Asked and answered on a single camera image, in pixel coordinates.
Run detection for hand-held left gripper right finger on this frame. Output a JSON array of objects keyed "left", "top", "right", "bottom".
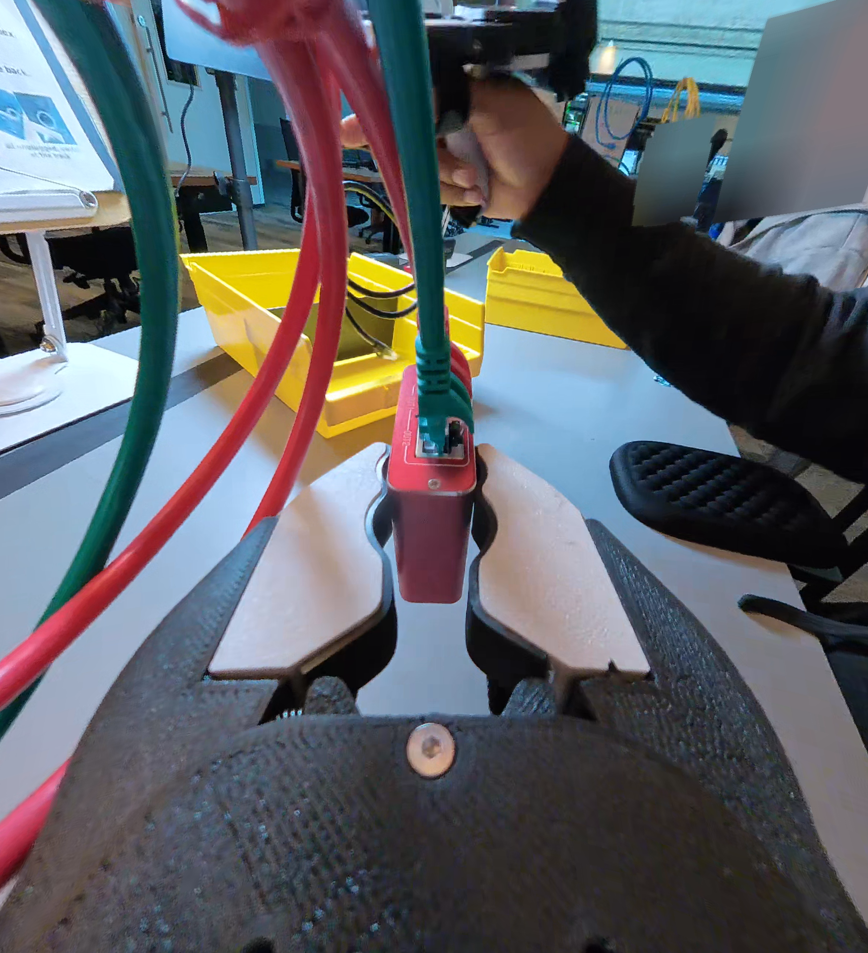
[{"left": 466, "top": 443, "right": 654, "bottom": 707}]

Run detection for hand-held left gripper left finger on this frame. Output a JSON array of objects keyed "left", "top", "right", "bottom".
[{"left": 207, "top": 443, "right": 398, "bottom": 701}]

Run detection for red network switch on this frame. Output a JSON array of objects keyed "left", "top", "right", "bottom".
[{"left": 385, "top": 365, "right": 478, "bottom": 604}]

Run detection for green ethernet cable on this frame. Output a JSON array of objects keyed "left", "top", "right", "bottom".
[{"left": 0, "top": 0, "right": 475, "bottom": 794}]

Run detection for yellow plastic bin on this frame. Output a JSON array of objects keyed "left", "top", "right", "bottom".
[
  {"left": 181, "top": 249, "right": 485, "bottom": 439},
  {"left": 486, "top": 247, "right": 628, "bottom": 349}
]

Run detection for red ethernet cable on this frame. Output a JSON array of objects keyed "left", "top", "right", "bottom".
[{"left": 0, "top": 0, "right": 472, "bottom": 905}]

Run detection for black ethernet cable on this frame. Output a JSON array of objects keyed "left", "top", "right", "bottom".
[{"left": 344, "top": 275, "right": 418, "bottom": 360}]

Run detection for person's right forearm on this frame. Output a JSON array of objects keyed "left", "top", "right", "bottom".
[{"left": 512, "top": 134, "right": 868, "bottom": 485}]

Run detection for person's right hand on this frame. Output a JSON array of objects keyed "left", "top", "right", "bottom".
[{"left": 340, "top": 74, "right": 578, "bottom": 223}]

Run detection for black textured pad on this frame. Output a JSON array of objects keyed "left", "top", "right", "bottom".
[{"left": 610, "top": 441, "right": 849, "bottom": 568}]

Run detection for black bin divider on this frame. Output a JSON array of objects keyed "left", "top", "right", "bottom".
[{"left": 263, "top": 301, "right": 408, "bottom": 366}]

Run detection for printed instruction sheet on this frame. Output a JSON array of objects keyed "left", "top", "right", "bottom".
[{"left": 0, "top": 0, "right": 118, "bottom": 198}]

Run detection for hanging blue cable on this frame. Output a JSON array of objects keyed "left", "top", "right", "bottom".
[{"left": 598, "top": 56, "right": 655, "bottom": 153}]

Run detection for hanging yellow cables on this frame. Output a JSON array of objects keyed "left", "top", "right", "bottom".
[{"left": 661, "top": 76, "right": 703, "bottom": 125}]

